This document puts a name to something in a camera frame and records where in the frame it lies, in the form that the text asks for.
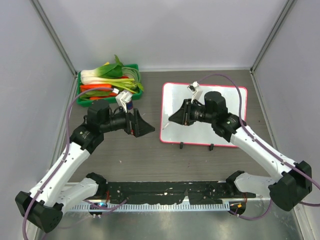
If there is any orange carrot toy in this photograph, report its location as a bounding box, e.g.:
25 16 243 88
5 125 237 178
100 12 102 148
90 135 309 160
79 83 113 92

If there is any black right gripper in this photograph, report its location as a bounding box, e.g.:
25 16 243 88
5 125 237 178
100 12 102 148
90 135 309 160
169 98 216 126

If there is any pink framed whiteboard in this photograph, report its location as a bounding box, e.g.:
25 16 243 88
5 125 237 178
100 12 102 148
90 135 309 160
159 82 248 148

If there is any bok choy toy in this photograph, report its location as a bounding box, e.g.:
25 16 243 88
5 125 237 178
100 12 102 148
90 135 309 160
80 55 124 80

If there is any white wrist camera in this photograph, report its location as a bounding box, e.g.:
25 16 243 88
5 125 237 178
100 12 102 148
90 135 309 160
115 90 133 113
187 81 203 103

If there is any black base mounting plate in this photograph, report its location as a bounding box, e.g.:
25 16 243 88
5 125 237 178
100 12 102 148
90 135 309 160
77 180 257 205

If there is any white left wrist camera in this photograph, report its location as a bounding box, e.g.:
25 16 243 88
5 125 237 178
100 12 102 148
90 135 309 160
115 90 133 113

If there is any green plastic tray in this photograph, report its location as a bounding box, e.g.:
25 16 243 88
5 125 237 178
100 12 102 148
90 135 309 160
76 63 145 108

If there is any white slotted cable duct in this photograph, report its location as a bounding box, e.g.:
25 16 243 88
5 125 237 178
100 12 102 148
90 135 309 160
69 201 230 213

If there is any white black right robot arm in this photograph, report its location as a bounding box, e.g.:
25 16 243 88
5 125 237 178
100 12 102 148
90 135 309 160
168 91 312 212

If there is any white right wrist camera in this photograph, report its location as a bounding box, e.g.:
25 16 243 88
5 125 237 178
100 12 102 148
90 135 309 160
187 81 203 103

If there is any blue silver energy drink can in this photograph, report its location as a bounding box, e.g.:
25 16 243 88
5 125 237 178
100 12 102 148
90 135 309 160
126 101 133 111

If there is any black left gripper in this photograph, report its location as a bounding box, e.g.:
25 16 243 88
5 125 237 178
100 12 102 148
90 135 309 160
100 103 155 137

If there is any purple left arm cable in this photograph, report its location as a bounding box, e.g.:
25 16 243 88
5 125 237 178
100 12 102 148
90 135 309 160
21 87 129 240

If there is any green leaf vegetable toy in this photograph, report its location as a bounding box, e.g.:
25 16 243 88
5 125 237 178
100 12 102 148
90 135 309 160
79 90 112 101

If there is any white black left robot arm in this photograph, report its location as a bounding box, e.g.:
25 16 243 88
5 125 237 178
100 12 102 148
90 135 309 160
15 99 155 233

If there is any green onion toy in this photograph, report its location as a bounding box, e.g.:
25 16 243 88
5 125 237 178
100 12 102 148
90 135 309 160
80 77 145 94

